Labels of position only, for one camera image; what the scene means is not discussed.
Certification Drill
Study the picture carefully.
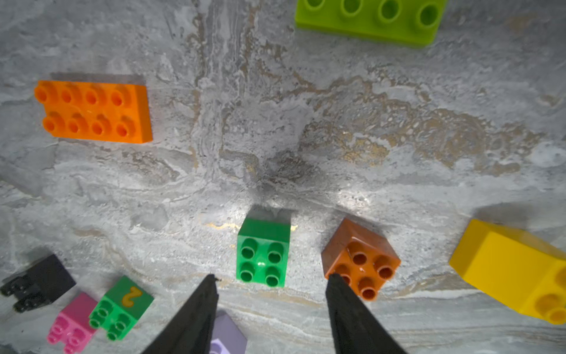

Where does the green lego with number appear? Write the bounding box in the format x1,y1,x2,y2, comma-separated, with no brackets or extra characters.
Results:
88,276,154,342

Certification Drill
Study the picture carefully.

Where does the black lego brick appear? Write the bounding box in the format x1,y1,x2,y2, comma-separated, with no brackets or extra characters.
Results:
1,254,76,313

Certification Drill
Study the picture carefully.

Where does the green square lego brick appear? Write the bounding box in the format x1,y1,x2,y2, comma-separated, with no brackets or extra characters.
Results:
236,218,291,288

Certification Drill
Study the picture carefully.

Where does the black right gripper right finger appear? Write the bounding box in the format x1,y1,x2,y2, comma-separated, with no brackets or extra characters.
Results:
326,274,405,354

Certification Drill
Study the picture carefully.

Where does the lilac lego brick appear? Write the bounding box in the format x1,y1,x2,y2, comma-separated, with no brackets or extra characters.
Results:
209,311,248,354

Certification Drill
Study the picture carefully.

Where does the pink lego brick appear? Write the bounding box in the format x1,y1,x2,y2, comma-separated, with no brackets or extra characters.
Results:
47,292,97,354

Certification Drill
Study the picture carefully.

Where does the yellow lego brick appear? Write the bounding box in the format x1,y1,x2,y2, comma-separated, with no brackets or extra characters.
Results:
449,219,565,325

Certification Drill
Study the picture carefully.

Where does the lime green long lego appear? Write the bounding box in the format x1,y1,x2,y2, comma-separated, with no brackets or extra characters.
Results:
295,0,447,47

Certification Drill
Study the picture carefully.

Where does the orange lego plate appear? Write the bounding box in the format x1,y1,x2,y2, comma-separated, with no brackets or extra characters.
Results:
34,81,153,144

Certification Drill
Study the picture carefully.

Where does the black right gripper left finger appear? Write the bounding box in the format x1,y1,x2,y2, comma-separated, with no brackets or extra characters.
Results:
143,274,219,354

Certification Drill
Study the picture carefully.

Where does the brown orange square lego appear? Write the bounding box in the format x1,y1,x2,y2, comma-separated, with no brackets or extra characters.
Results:
321,218,401,302

